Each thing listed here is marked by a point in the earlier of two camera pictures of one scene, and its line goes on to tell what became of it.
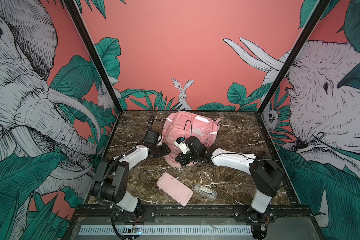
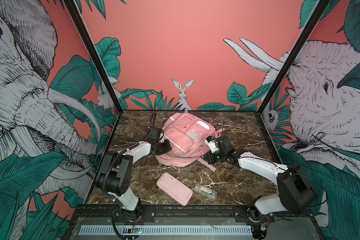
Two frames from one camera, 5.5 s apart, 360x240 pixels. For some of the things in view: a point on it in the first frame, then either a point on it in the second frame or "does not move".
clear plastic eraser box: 205,191 does not move
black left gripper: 165,151 does not move
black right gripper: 182,161 -> 211,158
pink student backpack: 182,124 does not move
